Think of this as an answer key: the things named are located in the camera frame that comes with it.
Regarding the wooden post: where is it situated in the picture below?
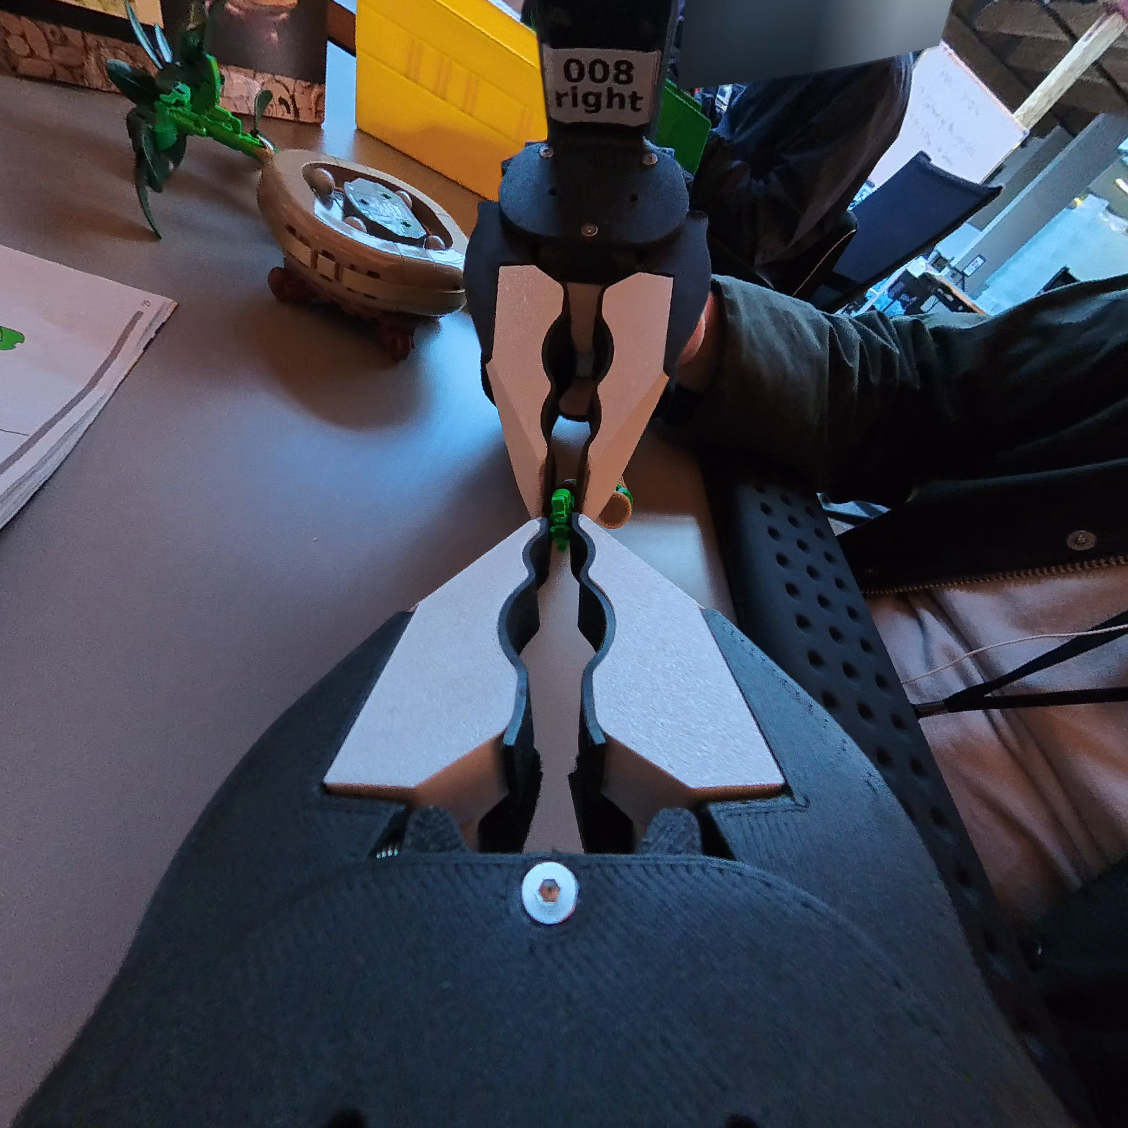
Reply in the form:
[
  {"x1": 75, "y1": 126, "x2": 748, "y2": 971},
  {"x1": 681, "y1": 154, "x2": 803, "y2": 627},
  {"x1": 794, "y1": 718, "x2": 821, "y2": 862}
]
[{"x1": 1011, "y1": 9, "x2": 1128, "y2": 131}]

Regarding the yellow plastic bin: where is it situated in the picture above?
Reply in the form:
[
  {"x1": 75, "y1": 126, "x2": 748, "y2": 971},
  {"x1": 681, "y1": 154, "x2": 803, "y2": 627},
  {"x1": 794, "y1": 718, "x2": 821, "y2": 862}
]
[{"x1": 355, "y1": 0, "x2": 552, "y2": 203}]

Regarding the black office chair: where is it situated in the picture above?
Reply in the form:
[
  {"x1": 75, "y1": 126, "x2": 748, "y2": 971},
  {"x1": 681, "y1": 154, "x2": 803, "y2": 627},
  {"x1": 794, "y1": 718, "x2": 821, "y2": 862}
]
[{"x1": 829, "y1": 150, "x2": 1006, "y2": 297}]

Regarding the dark printed cardboard box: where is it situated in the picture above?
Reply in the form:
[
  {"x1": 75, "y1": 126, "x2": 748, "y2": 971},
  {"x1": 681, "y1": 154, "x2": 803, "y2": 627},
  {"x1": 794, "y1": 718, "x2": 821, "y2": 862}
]
[{"x1": 0, "y1": 0, "x2": 329, "y2": 125}]

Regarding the whiteboard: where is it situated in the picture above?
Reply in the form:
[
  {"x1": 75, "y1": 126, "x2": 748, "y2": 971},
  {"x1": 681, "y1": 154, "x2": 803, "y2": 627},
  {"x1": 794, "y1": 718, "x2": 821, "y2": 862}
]
[{"x1": 868, "y1": 41, "x2": 1030, "y2": 188}]

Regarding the green plastic bin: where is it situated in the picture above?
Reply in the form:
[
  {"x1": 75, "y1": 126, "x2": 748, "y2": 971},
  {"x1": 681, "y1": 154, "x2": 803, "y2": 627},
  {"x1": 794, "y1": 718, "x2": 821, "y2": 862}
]
[{"x1": 657, "y1": 79, "x2": 713, "y2": 173}]

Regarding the person's right hand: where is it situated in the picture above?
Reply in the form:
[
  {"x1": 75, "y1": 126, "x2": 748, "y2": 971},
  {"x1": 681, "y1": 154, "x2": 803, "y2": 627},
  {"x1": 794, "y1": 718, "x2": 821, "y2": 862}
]
[{"x1": 673, "y1": 292, "x2": 714, "y2": 391}]

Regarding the instruction booklet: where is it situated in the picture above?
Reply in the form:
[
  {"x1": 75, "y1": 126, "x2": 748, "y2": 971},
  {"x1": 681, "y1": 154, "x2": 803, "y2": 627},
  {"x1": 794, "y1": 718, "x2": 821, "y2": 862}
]
[{"x1": 0, "y1": 244, "x2": 177, "y2": 530}]

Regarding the person's right forearm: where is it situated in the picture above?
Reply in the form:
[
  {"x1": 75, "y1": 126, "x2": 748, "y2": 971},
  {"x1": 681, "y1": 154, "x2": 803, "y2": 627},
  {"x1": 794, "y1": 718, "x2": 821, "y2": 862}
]
[{"x1": 674, "y1": 275, "x2": 1128, "y2": 538}]

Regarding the brown brick-built pot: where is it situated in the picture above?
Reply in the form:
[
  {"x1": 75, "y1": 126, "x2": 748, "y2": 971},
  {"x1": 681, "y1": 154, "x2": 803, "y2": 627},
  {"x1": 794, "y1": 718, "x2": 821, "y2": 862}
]
[{"x1": 258, "y1": 150, "x2": 470, "y2": 361}]

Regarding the black lanyard strap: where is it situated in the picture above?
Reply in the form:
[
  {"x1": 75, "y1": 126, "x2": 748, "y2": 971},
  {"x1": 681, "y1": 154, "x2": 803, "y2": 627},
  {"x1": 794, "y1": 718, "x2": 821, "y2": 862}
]
[{"x1": 915, "y1": 632, "x2": 1128, "y2": 717}]

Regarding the green brick-built plant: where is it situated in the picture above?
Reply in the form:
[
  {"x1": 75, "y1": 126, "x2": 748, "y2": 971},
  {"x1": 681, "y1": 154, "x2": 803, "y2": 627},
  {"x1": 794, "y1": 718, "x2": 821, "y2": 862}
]
[{"x1": 103, "y1": 0, "x2": 277, "y2": 240}]

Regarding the grey desk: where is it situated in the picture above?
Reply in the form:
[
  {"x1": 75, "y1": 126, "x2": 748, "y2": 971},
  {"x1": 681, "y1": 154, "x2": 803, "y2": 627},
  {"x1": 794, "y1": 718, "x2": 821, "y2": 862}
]
[{"x1": 0, "y1": 39, "x2": 741, "y2": 1128}]

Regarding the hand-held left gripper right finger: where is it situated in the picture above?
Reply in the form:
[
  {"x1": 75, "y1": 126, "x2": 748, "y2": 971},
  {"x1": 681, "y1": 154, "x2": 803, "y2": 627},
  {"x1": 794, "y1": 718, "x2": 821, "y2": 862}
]
[{"x1": 573, "y1": 513, "x2": 787, "y2": 854}]

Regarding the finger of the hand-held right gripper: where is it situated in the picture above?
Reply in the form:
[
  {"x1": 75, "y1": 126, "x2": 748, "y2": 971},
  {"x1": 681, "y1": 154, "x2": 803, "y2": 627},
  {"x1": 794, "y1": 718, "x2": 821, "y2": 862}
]
[
  {"x1": 577, "y1": 271, "x2": 673, "y2": 525},
  {"x1": 483, "y1": 264, "x2": 565, "y2": 521}
]

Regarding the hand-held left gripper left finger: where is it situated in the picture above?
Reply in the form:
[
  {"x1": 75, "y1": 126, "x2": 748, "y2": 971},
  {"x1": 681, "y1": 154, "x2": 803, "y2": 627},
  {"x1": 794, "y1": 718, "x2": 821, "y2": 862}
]
[{"x1": 321, "y1": 518, "x2": 543, "y2": 854}]

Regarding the person's grey shirt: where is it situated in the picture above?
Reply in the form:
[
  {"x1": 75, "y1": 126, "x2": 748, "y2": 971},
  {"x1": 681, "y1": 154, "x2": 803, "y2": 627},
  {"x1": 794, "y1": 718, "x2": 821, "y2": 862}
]
[{"x1": 868, "y1": 564, "x2": 1128, "y2": 921}]

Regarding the black perforated armrest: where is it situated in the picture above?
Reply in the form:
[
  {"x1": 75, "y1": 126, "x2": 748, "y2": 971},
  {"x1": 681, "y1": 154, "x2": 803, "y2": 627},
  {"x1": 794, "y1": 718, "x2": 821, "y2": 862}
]
[{"x1": 716, "y1": 467, "x2": 1103, "y2": 1128}]

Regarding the thin white cord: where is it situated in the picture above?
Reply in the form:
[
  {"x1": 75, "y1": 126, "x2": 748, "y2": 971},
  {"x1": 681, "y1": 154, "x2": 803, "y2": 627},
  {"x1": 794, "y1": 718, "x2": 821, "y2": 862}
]
[{"x1": 898, "y1": 620, "x2": 1128, "y2": 689}]

